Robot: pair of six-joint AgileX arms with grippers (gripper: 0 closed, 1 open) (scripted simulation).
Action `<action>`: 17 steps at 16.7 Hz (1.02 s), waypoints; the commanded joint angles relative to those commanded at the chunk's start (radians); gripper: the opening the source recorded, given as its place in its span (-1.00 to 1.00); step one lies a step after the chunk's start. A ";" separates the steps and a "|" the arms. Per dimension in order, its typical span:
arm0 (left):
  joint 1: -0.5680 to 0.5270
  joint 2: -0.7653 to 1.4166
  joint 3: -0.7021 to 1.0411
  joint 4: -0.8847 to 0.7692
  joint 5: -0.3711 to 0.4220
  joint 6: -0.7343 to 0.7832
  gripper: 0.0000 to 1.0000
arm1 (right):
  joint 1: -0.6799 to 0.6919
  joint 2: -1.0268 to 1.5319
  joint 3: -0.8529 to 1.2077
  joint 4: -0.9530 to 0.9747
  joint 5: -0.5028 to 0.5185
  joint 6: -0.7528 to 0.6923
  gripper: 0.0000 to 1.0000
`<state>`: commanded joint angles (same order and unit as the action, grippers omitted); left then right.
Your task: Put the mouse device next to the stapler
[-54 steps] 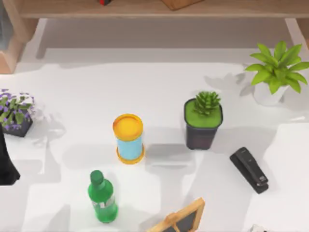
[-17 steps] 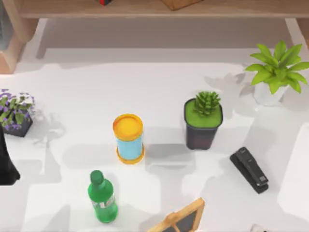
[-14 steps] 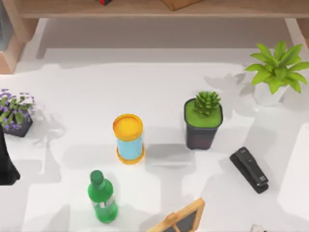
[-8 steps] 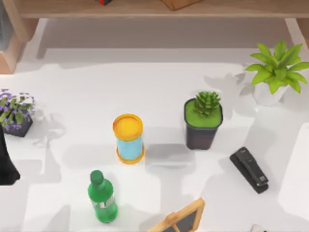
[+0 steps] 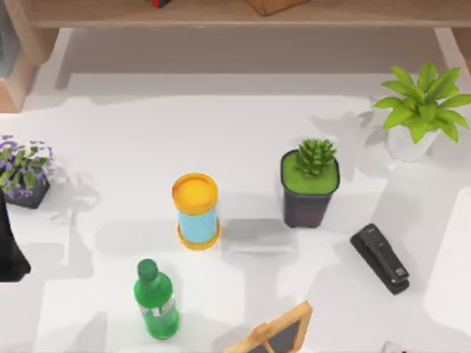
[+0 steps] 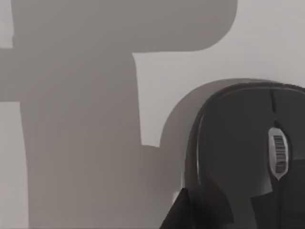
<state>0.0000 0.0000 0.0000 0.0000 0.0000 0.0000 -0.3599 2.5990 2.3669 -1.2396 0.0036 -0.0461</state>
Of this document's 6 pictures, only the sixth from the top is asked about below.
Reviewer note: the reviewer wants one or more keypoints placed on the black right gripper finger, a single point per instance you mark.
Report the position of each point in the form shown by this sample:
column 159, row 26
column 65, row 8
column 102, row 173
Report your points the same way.
column 179, row 212

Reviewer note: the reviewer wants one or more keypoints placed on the dark grey computer mouse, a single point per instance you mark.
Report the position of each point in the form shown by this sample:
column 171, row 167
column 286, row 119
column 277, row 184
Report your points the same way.
column 238, row 143

